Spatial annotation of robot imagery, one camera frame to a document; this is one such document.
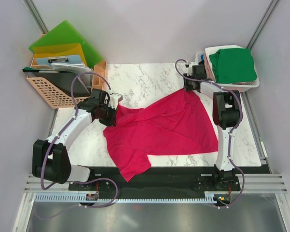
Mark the yellow plastic folder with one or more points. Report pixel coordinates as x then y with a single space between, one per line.
59 50

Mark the left aluminium corner post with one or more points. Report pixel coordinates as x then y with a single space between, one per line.
36 15

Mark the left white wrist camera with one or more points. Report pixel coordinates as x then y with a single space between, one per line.
114 100

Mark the black folder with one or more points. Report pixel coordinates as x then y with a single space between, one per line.
60 79

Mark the green plastic folder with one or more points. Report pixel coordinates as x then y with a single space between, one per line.
65 33

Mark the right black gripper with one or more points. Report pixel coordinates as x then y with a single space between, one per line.
186 86

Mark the white paper documents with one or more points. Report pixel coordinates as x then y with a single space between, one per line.
76 68

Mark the aluminium corner post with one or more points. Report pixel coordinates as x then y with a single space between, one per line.
263 22
36 15

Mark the beige t shirt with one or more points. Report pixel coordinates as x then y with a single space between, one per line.
208 69

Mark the white slotted cable duct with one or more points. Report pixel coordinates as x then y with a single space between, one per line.
86 198

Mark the right aluminium corner post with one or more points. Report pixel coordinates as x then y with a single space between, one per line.
263 22

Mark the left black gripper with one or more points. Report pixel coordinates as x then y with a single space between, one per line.
111 121

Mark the white t shirt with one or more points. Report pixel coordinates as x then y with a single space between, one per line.
212 50

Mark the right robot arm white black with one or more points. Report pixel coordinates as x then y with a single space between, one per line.
226 115

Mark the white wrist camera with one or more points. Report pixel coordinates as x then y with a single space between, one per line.
114 100
190 66

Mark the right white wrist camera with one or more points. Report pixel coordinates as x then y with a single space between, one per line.
190 66

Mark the pink red t shirt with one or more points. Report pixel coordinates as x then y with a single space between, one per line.
177 124

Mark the green t shirt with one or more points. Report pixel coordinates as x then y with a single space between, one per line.
233 65

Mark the aluminium frame rail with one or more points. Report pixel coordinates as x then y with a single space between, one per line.
252 184

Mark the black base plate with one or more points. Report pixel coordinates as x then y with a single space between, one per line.
160 183

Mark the peach perforated file organizer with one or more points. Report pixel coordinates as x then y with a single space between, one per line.
55 97

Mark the blue clipboard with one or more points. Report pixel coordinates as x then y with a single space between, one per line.
70 59

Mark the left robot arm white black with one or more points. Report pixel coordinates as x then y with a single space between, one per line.
50 159

